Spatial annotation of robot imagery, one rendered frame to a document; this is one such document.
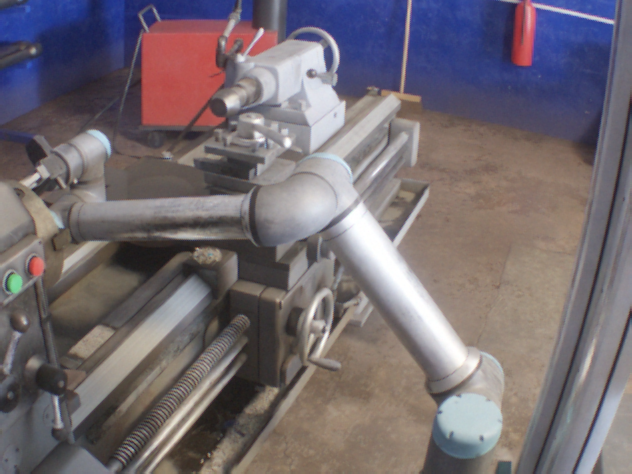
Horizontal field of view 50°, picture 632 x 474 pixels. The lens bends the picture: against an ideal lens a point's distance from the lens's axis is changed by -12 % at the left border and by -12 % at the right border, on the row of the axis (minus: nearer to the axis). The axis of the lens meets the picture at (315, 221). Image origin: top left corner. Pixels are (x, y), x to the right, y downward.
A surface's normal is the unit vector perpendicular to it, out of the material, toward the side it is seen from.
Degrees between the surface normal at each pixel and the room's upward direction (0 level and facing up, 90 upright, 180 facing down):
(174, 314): 36
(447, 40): 90
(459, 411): 5
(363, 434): 0
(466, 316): 0
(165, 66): 90
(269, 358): 90
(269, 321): 90
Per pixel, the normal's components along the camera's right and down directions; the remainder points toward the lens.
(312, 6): -0.36, 0.40
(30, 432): 0.93, 0.20
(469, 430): 0.03, -0.85
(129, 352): 0.58, -0.61
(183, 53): -0.03, 0.44
